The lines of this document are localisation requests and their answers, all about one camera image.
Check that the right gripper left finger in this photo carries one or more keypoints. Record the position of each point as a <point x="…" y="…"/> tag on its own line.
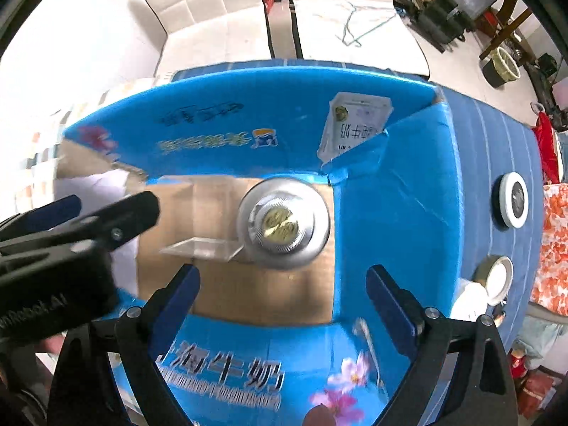
<point x="84" y="391"/>

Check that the white padded chair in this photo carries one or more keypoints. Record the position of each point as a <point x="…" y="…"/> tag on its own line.
<point x="209" y="32"/>
<point x="390" y="47"/>

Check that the left white padded chair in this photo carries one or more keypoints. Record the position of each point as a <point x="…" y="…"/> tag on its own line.
<point x="209" y="32"/>

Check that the black weight bench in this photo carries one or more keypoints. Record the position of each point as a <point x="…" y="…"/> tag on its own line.
<point x="442" y="21"/>

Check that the grey tin gold top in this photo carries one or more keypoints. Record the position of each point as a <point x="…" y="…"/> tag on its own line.
<point x="283" y="223"/>

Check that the right white padded chair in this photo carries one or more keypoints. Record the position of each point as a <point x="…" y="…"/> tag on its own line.
<point x="390" y="47"/>

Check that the red cloth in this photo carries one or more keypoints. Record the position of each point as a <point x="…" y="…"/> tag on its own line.
<point x="543" y="132"/>

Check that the orange floral cushion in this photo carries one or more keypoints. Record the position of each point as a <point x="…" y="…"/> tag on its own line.
<point x="550" y="284"/>

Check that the blue striped tablecloth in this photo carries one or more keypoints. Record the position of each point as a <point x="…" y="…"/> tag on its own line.
<point x="501" y="150"/>

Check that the tin lid white inside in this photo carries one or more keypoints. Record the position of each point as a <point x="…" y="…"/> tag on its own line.
<point x="495" y="273"/>

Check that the blue cardboard milk box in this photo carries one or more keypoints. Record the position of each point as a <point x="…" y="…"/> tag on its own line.
<point x="134" y="133"/>

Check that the wire clothes hanger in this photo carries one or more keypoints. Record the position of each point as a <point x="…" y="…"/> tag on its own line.
<point x="357" y="20"/>

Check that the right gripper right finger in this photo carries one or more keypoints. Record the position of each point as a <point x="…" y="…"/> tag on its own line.
<point x="481" y="390"/>

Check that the clear acrylic box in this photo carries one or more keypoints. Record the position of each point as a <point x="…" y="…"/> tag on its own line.
<point x="204" y="248"/>

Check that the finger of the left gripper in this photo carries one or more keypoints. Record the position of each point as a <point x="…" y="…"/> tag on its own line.
<point x="42" y="218"/>
<point x="114" y="225"/>

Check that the dark waste bin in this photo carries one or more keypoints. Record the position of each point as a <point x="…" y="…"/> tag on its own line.
<point x="500" y="69"/>

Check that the black white round tin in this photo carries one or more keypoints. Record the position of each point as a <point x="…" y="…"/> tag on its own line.
<point x="510" y="200"/>

